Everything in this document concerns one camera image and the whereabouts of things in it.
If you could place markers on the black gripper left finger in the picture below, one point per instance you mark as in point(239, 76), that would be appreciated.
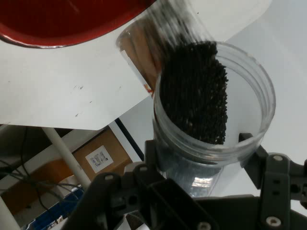
point(108, 196)

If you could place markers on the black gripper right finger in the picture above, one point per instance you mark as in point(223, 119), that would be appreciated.
point(280, 182)

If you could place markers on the tall clear jar black seeds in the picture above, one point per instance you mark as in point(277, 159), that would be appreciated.
point(192, 95)

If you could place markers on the cardboard box white label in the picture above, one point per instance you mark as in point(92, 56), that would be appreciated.
point(108, 148)

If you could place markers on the blue printed box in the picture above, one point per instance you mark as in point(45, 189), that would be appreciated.
point(55, 213)

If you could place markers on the white table leg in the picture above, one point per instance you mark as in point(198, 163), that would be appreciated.
point(67, 158)

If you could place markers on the plain brown cardboard box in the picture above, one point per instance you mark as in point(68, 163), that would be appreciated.
point(43, 177)

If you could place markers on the red bowl black rim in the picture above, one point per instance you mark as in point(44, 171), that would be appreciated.
point(60, 21)

